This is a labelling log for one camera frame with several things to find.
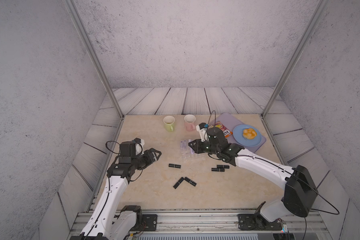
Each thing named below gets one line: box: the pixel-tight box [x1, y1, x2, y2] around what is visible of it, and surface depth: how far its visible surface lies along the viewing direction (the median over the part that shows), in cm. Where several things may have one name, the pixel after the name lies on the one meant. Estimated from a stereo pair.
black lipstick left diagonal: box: [173, 177, 185, 189], surface depth 87 cm
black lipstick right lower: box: [211, 168, 225, 172], surface depth 93 cm
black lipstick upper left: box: [168, 163, 182, 169], surface depth 93 cm
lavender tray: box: [209, 112, 267, 154], surface depth 109 cm
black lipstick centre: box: [184, 177, 197, 187], surface depth 87 cm
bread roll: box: [242, 128, 257, 140], surface depth 107 cm
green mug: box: [163, 115, 175, 132], surface depth 107 cm
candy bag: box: [208, 120, 233, 138], surface depth 110 cm
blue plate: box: [232, 123, 262, 147], surface depth 107 cm
